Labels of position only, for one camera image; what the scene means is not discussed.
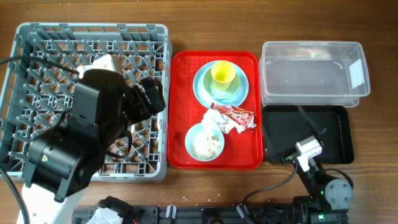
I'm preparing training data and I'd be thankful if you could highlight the black plastic tray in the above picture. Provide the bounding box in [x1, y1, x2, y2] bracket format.
[262, 105, 354, 164]

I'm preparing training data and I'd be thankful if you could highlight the white tissue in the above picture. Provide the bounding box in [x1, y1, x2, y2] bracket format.
[201, 109, 257, 134]

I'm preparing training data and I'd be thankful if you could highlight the light green bowl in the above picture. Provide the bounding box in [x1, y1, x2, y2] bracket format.
[203, 69, 240, 100]

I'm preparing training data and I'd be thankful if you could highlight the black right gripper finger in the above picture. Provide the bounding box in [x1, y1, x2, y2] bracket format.
[297, 105, 326, 146]
[262, 125, 294, 165]

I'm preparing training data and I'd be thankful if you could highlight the red snack wrapper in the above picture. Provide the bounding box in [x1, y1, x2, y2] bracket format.
[211, 103, 256, 128]

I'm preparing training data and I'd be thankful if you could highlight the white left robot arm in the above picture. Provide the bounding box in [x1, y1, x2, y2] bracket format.
[18, 69, 165, 223]

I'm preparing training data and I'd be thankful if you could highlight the grey plastic dishwasher rack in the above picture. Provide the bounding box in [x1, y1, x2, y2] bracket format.
[1, 22, 173, 182]

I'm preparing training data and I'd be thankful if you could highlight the rice food waste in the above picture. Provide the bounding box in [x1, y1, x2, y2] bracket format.
[191, 131, 221, 161]

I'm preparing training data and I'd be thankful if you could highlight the red plastic tray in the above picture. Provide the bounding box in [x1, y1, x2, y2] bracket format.
[167, 50, 264, 169]

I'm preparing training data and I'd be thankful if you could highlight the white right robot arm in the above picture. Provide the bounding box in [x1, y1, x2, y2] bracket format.
[262, 105, 354, 223]

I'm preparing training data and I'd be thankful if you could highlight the light blue small bowl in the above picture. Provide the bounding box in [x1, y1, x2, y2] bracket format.
[185, 123, 225, 162]

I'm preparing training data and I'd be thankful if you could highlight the clear plastic bin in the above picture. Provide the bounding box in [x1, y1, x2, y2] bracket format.
[259, 41, 371, 107]

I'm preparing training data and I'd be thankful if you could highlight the yellow plastic cup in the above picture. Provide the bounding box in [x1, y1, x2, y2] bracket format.
[211, 60, 236, 90]

